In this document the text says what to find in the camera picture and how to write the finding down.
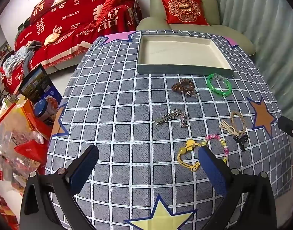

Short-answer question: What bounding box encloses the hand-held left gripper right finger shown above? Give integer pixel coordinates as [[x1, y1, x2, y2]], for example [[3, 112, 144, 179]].
[[198, 145, 277, 230]]

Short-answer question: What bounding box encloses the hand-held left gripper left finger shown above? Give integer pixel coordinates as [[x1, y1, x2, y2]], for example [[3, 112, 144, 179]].
[[19, 144, 100, 230]]

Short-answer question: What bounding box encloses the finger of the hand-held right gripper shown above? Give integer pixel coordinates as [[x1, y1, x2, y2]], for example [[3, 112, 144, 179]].
[[278, 116, 293, 152]]

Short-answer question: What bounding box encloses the yellow hair tie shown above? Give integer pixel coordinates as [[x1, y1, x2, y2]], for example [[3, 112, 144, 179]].
[[177, 139, 207, 172]]

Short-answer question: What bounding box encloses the black claw hair clip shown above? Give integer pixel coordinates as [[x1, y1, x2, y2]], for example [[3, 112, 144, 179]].
[[233, 134, 249, 152]]

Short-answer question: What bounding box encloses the beige wooden hair clip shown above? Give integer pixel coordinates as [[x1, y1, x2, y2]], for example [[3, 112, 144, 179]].
[[220, 120, 244, 137]]

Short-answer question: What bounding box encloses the tan braided hair tie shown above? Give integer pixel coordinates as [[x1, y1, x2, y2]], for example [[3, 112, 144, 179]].
[[230, 111, 248, 135]]

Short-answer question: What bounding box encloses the silver rhinestone charm clip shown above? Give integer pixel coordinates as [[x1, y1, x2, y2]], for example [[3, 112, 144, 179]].
[[179, 112, 189, 128]]

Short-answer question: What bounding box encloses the long silver hair clip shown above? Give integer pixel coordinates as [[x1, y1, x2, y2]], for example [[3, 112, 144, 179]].
[[155, 109, 183, 125]]

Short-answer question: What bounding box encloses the shallow cream cardboard box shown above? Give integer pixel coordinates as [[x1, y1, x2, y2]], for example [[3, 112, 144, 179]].
[[137, 34, 235, 77]]

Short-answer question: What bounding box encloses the orange cardboard box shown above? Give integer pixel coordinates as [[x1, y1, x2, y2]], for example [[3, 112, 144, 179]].
[[20, 99, 53, 142]]

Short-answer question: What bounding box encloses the blue round tin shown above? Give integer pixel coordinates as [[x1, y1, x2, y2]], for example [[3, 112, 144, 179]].
[[34, 98, 50, 121]]

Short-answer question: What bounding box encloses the small silver hair clip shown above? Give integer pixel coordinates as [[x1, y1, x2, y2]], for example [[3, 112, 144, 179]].
[[185, 90, 200, 99]]

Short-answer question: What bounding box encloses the clear plastic bags pile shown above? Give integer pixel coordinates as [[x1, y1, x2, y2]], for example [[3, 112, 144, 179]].
[[0, 110, 48, 194]]

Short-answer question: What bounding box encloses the green translucent bangle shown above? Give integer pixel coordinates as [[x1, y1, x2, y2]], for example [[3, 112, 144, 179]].
[[206, 73, 232, 99]]

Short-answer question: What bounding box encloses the dark printed cardboard box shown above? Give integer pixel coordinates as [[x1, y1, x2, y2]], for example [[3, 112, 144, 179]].
[[18, 63, 63, 106]]

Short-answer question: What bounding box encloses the pale grey-green curtain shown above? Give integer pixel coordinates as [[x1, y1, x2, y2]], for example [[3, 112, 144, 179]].
[[206, 0, 293, 125]]

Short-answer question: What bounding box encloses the grey clothing pile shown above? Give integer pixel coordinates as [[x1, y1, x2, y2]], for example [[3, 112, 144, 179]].
[[2, 41, 44, 77]]

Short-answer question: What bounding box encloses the red printed blanket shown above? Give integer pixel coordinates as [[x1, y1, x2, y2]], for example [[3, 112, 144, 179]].
[[0, 0, 142, 94]]

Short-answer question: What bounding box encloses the red embroidered cushion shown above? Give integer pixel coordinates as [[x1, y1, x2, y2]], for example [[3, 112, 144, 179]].
[[159, 0, 210, 26]]

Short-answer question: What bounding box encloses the red quilted pillow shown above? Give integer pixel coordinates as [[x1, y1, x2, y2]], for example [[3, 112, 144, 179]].
[[96, 0, 120, 27]]

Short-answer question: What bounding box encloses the silver tinsel garland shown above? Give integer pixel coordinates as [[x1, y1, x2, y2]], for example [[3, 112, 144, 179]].
[[133, 0, 147, 25]]

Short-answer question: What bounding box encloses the pink yellow bead bracelet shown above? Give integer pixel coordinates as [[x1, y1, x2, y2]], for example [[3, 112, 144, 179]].
[[203, 134, 229, 166]]

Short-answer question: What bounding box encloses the brown spiral hair tie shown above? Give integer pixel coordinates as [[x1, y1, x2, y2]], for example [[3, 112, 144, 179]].
[[171, 79, 195, 93]]

